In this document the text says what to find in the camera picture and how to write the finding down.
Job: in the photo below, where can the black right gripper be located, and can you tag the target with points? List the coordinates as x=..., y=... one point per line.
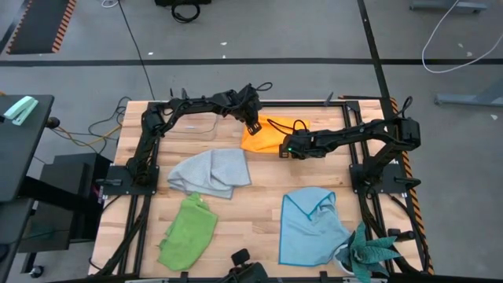
x=296, y=146

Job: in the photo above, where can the black cabinet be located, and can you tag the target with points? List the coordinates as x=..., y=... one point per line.
x=59, y=220

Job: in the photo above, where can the grey desk foot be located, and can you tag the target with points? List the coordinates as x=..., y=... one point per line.
x=471, y=98
x=452, y=6

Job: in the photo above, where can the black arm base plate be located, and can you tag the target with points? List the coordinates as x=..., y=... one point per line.
x=118, y=184
x=389, y=184

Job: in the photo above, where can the black clamp post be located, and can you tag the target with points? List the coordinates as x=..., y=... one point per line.
x=183, y=95
x=329, y=99

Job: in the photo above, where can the green microfiber towel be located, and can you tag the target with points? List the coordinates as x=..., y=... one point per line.
x=188, y=236

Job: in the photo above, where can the mint green stapler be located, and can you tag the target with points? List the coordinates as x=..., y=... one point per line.
x=19, y=110

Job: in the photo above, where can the light blue microfiber towel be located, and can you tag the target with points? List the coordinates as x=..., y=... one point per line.
x=306, y=232

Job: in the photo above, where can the black aluminium table frame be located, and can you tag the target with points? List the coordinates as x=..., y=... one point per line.
x=298, y=104

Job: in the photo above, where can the black caster wheel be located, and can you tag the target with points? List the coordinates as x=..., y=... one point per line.
x=36, y=271

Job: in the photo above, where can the orange microfiber towel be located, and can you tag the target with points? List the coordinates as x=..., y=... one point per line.
x=263, y=141

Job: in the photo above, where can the teal artificial potted plant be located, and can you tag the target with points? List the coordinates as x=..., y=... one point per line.
x=363, y=253

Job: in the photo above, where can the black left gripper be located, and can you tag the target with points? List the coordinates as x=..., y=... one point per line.
x=245, y=106

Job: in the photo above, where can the black hazard-edged floor mat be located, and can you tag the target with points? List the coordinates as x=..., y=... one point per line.
x=39, y=23

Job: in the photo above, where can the orange black hazard strip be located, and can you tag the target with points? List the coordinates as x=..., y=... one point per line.
x=422, y=236

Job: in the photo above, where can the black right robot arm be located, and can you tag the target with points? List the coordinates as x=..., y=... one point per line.
x=353, y=135

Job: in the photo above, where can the grey waffle microfiber towel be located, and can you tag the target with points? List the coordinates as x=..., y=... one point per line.
x=212, y=173

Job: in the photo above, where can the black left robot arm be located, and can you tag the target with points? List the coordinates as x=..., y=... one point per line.
x=184, y=106

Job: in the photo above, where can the clear plastic bin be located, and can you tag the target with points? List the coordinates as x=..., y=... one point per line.
x=196, y=131

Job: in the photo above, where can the black side desk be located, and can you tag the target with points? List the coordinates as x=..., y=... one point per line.
x=19, y=157

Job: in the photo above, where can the black rod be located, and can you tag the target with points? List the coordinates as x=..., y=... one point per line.
x=359, y=97

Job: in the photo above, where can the black desk knob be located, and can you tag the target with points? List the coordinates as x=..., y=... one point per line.
x=52, y=122

